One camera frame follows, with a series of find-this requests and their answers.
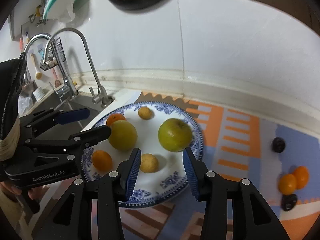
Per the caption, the oval orange kumquat fruit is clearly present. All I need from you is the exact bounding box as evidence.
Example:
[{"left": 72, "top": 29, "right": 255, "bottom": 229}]
[{"left": 91, "top": 150, "right": 113, "bottom": 173}]

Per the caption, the round orange tangerine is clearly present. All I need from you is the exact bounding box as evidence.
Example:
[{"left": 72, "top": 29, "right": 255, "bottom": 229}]
[{"left": 106, "top": 113, "right": 126, "bottom": 127}]

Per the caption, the small yellow-brown fruit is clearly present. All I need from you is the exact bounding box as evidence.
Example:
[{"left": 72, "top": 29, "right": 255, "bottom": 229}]
[
  {"left": 138, "top": 107, "right": 153, "bottom": 120},
  {"left": 140, "top": 153, "right": 159, "bottom": 173}
]

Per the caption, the green apple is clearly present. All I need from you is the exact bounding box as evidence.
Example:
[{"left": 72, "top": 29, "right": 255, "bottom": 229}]
[{"left": 158, "top": 118, "right": 193, "bottom": 152}]

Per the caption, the large chrome kitchen faucet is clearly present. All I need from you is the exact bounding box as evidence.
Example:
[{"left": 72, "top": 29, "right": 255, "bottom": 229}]
[{"left": 23, "top": 33, "right": 78, "bottom": 97}]

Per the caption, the person left hand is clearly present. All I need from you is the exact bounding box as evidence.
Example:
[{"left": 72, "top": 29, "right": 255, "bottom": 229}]
[{"left": 0, "top": 180, "right": 51, "bottom": 201}]

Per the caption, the dark plum near oranges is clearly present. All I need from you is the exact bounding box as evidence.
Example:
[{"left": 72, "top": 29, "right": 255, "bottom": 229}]
[{"left": 281, "top": 194, "right": 298, "bottom": 212}]

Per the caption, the stainless steel sink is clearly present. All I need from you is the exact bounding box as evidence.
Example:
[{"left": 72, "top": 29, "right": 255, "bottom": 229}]
[{"left": 25, "top": 92, "right": 103, "bottom": 140}]

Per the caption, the small orange front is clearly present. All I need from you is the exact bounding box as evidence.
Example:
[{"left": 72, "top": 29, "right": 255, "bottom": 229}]
[{"left": 278, "top": 173, "right": 297, "bottom": 196}]

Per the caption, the small orange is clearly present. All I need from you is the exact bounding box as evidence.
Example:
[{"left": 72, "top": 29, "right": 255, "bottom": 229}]
[
  {"left": 278, "top": 173, "right": 297, "bottom": 196},
  {"left": 292, "top": 166, "right": 309, "bottom": 190}
]

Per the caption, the thin chrome water tap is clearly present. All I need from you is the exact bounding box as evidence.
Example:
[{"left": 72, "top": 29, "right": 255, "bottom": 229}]
[{"left": 44, "top": 27, "right": 113, "bottom": 108}]

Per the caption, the colourful patterned table mat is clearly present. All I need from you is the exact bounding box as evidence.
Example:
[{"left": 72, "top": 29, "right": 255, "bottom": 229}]
[{"left": 120, "top": 93, "right": 319, "bottom": 239}]

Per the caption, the small orange back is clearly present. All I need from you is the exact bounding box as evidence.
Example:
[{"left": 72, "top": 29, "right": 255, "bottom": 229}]
[{"left": 292, "top": 166, "right": 309, "bottom": 190}]

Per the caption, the dark plum far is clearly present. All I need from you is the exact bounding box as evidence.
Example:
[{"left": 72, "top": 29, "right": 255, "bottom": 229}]
[{"left": 271, "top": 137, "right": 286, "bottom": 153}]

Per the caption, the blue white patterned plate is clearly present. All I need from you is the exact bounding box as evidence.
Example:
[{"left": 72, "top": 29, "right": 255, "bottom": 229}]
[{"left": 93, "top": 101, "right": 204, "bottom": 209}]

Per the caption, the black wire wall basket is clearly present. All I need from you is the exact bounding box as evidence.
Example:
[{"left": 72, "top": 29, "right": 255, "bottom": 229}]
[{"left": 40, "top": 37, "right": 66, "bottom": 71}]

